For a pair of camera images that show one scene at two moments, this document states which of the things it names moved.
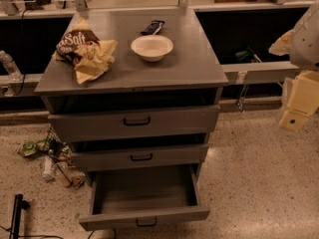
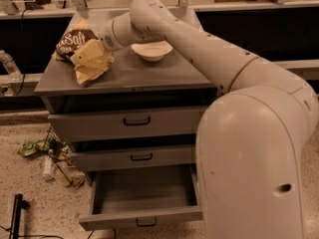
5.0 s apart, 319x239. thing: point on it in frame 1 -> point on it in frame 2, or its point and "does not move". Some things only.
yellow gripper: [306, 42] -> [107, 37]
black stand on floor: [19, 205] does not move
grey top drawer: [135, 122] does not move
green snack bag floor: [32, 147] does not move
